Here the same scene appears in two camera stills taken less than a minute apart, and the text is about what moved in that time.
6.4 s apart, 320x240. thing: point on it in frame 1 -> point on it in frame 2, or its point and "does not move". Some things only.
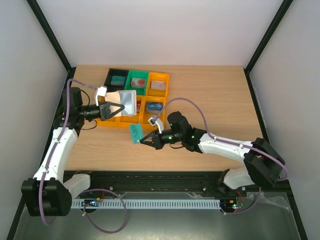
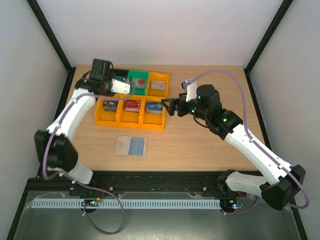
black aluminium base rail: (145, 183) does not move
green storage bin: (136, 74) does not move
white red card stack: (137, 82) does not move
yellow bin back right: (157, 76) does not move
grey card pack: (158, 85) does not move
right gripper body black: (158, 139) -> (179, 106)
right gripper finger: (150, 144) -> (171, 112)
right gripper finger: (153, 135) -> (171, 108)
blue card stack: (154, 107) does not move
